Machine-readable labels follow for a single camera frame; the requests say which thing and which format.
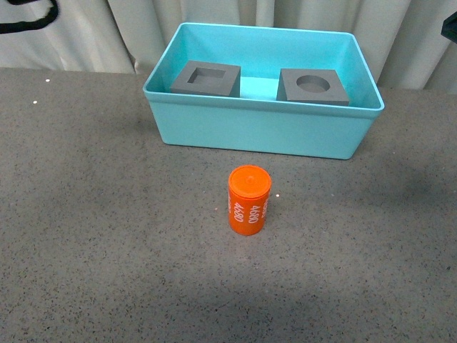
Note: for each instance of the orange cylinder part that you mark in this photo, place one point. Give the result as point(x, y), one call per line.
point(248, 193)

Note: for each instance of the gray block with square hole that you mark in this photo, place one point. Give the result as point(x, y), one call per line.
point(211, 79)

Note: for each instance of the gray block with round hole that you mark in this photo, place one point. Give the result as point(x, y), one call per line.
point(311, 86)

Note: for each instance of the light blue plastic box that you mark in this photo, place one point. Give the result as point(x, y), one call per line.
point(257, 121)

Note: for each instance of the white curtain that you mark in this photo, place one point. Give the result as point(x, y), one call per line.
point(401, 40)

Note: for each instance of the dark object at right edge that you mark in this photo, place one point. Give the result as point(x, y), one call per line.
point(449, 28)

